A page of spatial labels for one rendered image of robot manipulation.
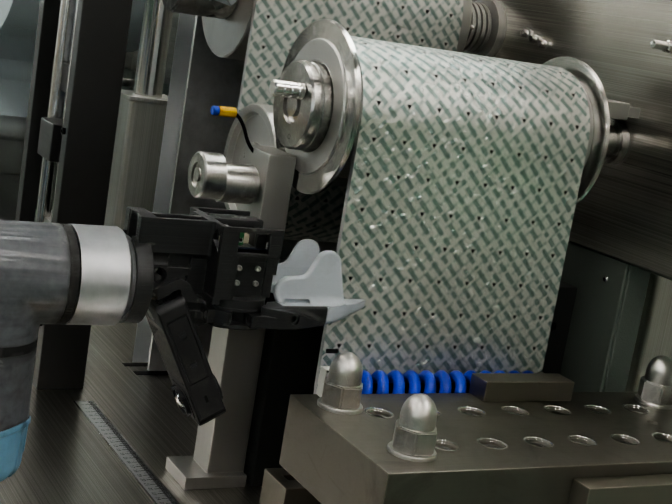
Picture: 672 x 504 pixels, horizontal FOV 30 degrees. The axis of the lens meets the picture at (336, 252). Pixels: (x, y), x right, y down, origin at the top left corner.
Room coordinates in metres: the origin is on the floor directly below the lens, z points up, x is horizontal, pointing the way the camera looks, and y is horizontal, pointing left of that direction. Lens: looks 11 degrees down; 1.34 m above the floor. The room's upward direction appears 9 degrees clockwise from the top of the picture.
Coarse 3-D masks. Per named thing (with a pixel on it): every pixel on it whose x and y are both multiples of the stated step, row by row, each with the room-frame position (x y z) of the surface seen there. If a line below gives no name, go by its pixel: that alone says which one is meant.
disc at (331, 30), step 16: (304, 32) 1.09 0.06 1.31; (320, 32) 1.07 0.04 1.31; (336, 32) 1.04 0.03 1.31; (336, 48) 1.04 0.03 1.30; (352, 48) 1.02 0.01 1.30; (288, 64) 1.11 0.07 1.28; (352, 64) 1.01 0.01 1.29; (352, 80) 1.01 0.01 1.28; (352, 96) 1.01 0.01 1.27; (352, 112) 1.00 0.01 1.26; (352, 128) 1.00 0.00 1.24; (352, 144) 1.00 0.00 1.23; (336, 160) 1.01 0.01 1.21; (304, 176) 1.06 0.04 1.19; (320, 176) 1.03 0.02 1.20; (336, 176) 1.02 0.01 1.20; (304, 192) 1.06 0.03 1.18
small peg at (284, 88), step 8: (272, 80) 1.03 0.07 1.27; (280, 80) 1.02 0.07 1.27; (272, 88) 1.02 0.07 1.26; (280, 88) 1.02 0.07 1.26; (288, 88) 1.02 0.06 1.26; (296, 88) 1.03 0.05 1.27; (304, 88) 1.03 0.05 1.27; (280, 96) 1.03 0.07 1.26; (288, 96) 1.03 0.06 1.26; (296, 96) 1.03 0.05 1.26
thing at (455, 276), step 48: (384, 192) 1.03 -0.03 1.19; (432, 192) 1.05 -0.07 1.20; (480, 192) 1.08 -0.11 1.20; (528, 192) 1.10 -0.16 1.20; (384, 240) 1.03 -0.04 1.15; (432, 240) 1.06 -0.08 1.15; (480, 240) 1.08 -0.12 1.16; (528, 240) 1.11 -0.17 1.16; (384, 288) 1.04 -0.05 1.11; (432, 288) 1.06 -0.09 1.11; (480, 288) 1.09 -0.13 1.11; (528, 288) 1.11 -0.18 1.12; (336, 336) 1.02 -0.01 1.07; (384, 336) 1.04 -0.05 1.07; (432, 336) 1.07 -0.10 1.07; (480, 336) 1.09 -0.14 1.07; (528, 336) 1.12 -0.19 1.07
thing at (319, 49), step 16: (304, 48) 1.09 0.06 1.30; (320, 48) 1.06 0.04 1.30; (336, 64) 1.03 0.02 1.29; (336, 80) 1.03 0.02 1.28; (336, 96) 1.02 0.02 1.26; (336, 112) 1.02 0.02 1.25; (336, 128) 1.02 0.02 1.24; (592, 128) 1.14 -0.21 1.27; (336, 144) 1.02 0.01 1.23; (304, 160) 1.06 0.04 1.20; (320, 160) 1.03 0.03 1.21
